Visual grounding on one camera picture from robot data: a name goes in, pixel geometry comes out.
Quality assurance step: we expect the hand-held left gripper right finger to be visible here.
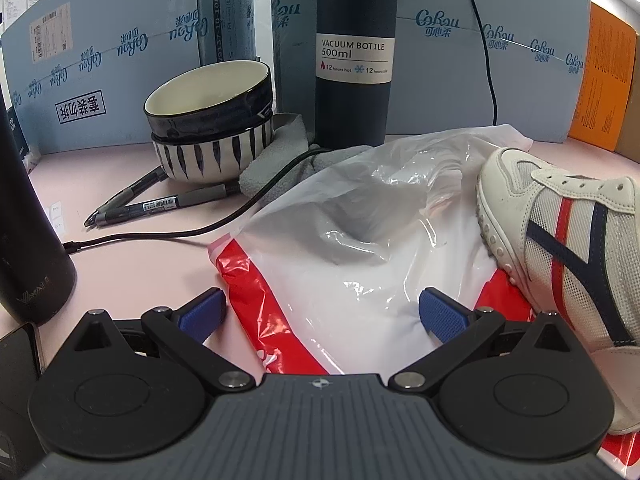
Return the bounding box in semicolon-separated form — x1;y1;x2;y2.
387;287;573;395

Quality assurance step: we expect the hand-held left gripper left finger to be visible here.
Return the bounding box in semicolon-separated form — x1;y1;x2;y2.
72;287;256;396

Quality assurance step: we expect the white sneaker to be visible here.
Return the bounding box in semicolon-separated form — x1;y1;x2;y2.
475;147;640;436

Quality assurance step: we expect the black pen with white label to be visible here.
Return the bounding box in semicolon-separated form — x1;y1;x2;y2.
92;182;241;226

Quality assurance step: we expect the red and white plastic bag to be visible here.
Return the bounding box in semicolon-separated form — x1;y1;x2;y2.
207;124;640;480

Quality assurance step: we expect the black marker pen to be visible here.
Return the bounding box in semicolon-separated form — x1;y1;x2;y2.
84;166;168;226

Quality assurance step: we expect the striped ceramic bowl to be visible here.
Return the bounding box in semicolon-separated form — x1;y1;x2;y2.
151;112;275;183

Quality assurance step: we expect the black thermos bottle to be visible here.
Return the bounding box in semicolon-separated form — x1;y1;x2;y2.
0;95;78;326

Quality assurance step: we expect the grey cloth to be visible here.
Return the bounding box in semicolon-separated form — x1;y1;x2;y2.
239;112;373;196

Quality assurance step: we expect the black smartphone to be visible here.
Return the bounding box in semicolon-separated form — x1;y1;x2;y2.
0;322;43;480

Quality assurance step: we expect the dark blue ceramic bowl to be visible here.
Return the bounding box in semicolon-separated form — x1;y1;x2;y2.
144;60;273;141

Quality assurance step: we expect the dark blue vacuum bottle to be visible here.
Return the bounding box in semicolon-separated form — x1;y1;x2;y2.
314;0;398;151

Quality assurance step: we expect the large light blue cardboard box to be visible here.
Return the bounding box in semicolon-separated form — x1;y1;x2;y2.
270;0;592;143

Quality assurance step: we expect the light blue box with label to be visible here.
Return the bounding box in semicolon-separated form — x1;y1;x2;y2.
0;0;273;156

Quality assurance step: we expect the brown cardboard box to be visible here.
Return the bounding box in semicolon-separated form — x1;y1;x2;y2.
615;32;640;158

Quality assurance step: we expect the orange cardboard box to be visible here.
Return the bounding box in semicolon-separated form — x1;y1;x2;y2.
567;2;638;153

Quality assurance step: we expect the black charging cable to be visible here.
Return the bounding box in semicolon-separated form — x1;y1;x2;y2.
62;142;326;256

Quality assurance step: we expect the black hanging cable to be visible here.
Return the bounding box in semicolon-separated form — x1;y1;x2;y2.
460;0;501;126

